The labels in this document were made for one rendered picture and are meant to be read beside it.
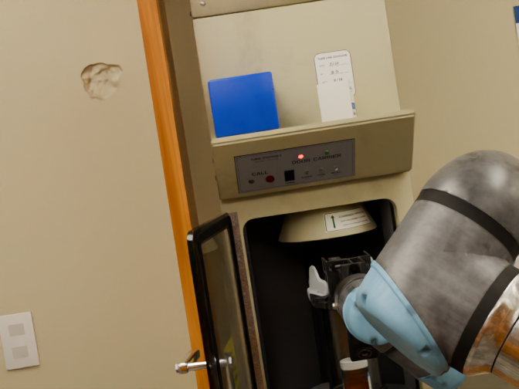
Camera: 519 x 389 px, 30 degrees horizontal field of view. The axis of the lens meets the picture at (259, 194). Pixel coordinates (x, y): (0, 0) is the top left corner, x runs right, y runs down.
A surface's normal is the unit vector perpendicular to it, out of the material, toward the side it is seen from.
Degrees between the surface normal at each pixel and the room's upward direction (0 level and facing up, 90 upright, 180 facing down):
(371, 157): 135
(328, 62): 90
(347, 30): 90
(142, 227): 90
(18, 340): 90
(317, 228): 66
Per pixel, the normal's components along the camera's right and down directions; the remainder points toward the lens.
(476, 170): -0.10, -0.75
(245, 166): 0.14, 0.73
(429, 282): -0.21, -0.32
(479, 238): 0.14, -0.15
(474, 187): -0.15, -0.55
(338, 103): -0.20, 0.08
